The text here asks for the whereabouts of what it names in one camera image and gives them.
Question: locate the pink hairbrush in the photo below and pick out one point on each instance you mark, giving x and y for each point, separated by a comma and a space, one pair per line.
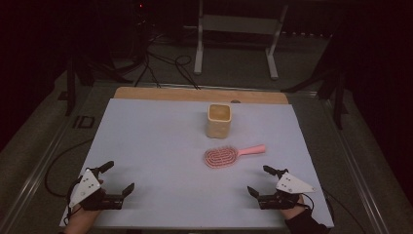
227, 156

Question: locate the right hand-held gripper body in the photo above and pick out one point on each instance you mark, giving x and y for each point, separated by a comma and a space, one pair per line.
287, 188

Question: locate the yellow square cup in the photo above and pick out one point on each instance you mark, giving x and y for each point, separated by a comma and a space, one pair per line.
219, 122

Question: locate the light grey table mat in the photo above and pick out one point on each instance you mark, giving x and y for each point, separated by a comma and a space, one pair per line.
168, 152

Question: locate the white metal stand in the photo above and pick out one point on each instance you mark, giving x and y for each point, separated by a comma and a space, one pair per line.
237, 24

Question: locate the metal floor rail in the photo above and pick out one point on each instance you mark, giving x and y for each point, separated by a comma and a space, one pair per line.
354, 169
35, 172

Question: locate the person's right hand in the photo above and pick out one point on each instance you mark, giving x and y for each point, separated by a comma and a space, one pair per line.
292, 212

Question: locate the black sleeve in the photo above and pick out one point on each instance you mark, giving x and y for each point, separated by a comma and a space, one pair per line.
305, 224

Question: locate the black stand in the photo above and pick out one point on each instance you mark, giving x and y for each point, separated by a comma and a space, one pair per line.
337, 94
70, 87

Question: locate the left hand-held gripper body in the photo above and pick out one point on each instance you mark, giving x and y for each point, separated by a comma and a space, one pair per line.
87, 187

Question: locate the person's left hand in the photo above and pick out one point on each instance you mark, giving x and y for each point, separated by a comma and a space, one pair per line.
81, 219

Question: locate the black rectangular floor frame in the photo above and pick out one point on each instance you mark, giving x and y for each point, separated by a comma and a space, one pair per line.
83, 122

